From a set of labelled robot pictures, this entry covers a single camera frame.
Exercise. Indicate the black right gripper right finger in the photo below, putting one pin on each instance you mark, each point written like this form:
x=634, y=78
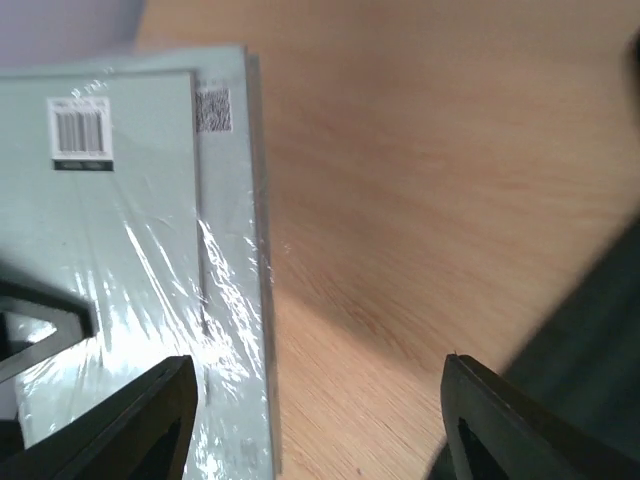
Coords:
x=494, y=431

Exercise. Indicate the grey shrink-wrapped notebook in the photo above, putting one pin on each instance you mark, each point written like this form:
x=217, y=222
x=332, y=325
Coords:
x=137, y=186

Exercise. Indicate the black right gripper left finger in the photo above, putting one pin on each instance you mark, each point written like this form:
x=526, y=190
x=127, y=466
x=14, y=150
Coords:
x=143, y=431

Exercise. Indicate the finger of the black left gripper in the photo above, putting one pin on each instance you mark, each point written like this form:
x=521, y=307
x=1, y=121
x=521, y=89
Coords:
x=39, y=322

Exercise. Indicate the black student backpack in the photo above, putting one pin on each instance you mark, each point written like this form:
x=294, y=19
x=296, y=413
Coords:
x=582, y=365

